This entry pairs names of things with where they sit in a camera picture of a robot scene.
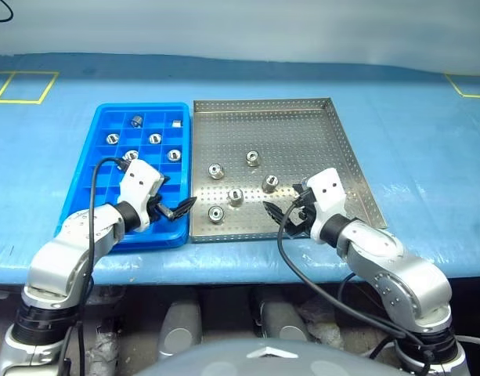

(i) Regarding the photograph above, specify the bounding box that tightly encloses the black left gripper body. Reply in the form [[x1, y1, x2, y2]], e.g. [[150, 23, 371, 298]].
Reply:
[[145, 180, 175, 222]]

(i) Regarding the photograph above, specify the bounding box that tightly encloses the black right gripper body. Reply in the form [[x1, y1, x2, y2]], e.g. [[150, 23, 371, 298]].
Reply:
[[280, 191, 319, 240]]

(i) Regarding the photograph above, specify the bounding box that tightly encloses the blue compartment tray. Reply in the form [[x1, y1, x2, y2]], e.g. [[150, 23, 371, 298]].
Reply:
[[54, 102, 193, 251]]

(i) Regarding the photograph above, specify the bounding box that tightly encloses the perforated metal tray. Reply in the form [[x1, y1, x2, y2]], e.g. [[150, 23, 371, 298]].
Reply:
[[189, 97, 388, 244]]

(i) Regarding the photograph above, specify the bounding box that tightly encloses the crumpled grey plastic wrap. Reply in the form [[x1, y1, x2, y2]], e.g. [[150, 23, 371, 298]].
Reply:
[[85, 328, 119, 376], [298, 297, 345, 349]]

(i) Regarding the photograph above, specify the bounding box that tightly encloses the grey rounded shape under table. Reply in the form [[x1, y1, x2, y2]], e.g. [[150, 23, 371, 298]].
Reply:
[[157, 299, 204, 361], [251, 289, 311, 342]]

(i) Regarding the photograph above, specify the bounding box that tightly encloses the grey dome with silver emblem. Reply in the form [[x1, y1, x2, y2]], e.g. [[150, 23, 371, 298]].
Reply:
[[133, 338, 405, 376]]

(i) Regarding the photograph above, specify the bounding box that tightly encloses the yellow tape corner marking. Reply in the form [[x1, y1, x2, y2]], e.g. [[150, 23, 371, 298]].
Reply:
[[445, 73, 480, 99]]

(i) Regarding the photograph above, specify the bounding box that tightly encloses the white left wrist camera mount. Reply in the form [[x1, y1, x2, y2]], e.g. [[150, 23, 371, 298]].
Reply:
[[117, 158, 164, 232]]

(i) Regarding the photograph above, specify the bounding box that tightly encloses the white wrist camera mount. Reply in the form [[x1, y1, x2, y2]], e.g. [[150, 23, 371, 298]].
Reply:
[[117, 158, 164, 232], [301, 167, 348, 244]]

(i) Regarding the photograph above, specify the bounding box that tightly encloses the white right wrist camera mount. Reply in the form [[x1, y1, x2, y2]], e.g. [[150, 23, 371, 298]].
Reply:
[[301, 167, 348, 244]]

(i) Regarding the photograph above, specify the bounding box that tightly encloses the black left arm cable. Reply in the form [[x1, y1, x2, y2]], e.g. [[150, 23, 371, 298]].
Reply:
[[59, 156, 129, 376]]

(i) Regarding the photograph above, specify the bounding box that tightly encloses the white cable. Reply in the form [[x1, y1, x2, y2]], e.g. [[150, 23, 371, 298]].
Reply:
[[454, 334, 480, 353]]

